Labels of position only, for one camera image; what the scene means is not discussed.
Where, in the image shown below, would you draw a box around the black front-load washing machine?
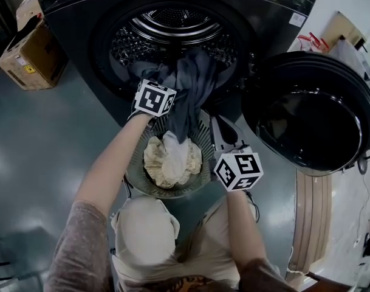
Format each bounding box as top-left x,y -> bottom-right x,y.
43,0 -> 317,128

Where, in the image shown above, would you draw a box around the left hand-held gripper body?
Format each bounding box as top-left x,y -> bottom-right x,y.
127,78 -> 177,122

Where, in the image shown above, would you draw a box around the person's left forearm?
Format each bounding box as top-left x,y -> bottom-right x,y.
73,113 -> 157,210

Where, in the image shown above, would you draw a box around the dark grey clothes garment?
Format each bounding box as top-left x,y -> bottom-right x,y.
167,48 -> 218,145

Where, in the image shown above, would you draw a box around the blue-grey clothes garment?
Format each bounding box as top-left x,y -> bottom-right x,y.
131,61 -> 180,88

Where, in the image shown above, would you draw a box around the person's legs in beige shorts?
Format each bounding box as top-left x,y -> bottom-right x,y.
111,195 -> 266,292

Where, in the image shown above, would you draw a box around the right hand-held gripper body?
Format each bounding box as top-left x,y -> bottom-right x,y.
209,114 -> 264,192

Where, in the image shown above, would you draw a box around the red and white plastic bag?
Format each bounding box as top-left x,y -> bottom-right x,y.
296,32 -> 330,54

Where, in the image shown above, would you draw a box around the round black machine door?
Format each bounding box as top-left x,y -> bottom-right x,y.
240,50 -> 370,176

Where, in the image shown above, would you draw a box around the grey slatted laundry basket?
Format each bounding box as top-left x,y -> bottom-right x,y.
125,109 -> 215,199

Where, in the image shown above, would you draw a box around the beige clothes garment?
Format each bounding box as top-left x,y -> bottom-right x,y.
143,135 -> 203,190

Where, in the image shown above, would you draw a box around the person's right forearm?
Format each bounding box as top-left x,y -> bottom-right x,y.
225,189 -> 268,268

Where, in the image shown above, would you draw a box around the white clothes garment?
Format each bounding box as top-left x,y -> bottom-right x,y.
162,130 -> 190,186

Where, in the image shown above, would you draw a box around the light wooden slatted board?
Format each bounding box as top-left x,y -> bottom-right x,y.
289,166 -> 334,274

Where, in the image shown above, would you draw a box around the brown cardboard box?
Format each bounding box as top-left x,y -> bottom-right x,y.
0,19 -> 69,91

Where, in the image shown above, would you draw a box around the person's brown shirt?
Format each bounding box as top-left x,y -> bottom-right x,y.
46,200 -> 296,292

